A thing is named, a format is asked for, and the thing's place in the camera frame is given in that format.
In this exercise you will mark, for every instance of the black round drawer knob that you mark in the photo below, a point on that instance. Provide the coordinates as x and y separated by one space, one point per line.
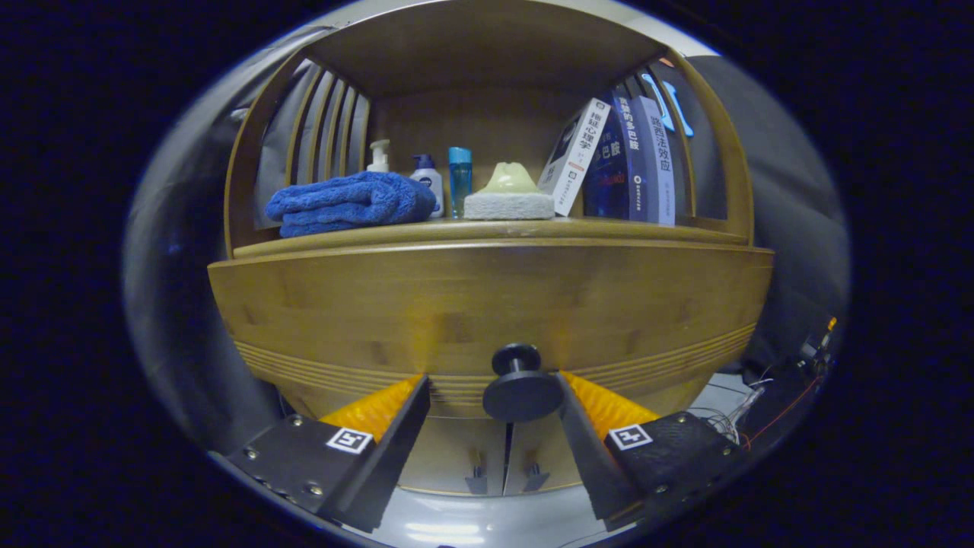
521 396

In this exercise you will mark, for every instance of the dark blue book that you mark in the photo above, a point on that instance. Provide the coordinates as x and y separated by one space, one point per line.
620 167

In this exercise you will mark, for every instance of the black device with orange tip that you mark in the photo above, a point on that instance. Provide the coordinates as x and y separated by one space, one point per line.
818 346

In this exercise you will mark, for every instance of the wooden cabinet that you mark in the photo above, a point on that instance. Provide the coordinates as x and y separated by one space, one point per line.
487 46

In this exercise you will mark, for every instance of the white pump bottle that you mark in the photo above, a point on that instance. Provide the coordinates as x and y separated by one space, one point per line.
379 158

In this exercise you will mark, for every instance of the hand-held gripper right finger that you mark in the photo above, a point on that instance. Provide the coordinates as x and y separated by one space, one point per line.
593 449

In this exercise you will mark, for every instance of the white book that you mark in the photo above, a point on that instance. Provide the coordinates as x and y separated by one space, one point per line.
578 156

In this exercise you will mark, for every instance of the wooden countertop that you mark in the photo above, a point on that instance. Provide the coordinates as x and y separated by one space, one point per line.
647 228

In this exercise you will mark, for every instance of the clear blue bottle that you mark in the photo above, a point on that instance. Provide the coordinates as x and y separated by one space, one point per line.
459 179

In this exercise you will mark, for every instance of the pale green sponge scrubber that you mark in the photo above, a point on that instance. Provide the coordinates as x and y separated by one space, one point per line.
506 205

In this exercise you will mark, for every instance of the wooden cabinet door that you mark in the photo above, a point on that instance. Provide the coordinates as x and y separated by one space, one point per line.
456 457
533 449

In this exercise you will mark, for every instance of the blue folded towel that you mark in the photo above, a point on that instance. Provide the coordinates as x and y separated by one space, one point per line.
342 202

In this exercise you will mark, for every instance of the white bottle with blue cap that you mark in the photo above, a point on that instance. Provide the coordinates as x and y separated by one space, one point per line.
430 183

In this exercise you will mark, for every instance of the light purple book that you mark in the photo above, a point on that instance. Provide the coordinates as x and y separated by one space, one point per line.
658 167

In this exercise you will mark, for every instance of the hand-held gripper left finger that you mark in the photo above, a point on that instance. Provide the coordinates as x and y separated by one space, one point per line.
396 449

